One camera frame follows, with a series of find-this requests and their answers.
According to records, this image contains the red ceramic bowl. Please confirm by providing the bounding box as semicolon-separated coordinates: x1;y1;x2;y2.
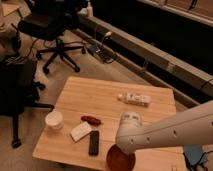
106;145;136;171

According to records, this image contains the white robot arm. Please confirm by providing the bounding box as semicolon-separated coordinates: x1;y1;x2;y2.
115;100;213;154

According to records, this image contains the red chili pepper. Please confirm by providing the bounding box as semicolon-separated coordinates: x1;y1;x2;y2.
81;116;101;126

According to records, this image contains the white paper cup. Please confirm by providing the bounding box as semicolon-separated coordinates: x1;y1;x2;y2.
45;111;64;130

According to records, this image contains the white spray bottle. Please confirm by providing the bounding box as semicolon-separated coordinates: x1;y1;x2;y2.
87;0;93;17

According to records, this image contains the black chair at left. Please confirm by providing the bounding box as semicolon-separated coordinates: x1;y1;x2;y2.
0;60;54;148

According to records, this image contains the black office chair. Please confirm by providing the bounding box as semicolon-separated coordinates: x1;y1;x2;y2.
18;0;87;74

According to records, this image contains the blue box on floor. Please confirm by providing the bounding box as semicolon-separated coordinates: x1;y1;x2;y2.
183;145;207;167

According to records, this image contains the power strip with cables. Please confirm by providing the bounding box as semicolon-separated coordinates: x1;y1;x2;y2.
87;31;117;64

